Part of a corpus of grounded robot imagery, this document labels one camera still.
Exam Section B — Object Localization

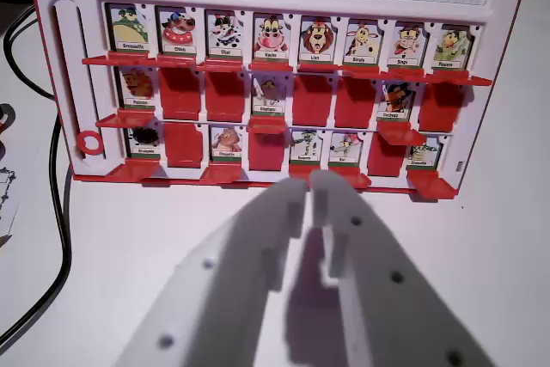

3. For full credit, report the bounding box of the red flap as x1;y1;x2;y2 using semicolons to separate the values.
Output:
95;107;156;130

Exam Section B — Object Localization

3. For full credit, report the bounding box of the white paper with black print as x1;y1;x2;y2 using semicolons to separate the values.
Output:
0;164;21;250

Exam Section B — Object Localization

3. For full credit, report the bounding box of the dark red and white object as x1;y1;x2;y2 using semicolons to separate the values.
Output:
0;102;17;162

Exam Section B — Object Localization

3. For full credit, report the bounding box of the black cable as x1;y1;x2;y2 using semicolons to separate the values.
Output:
2;4;57;101
0;113;74;345

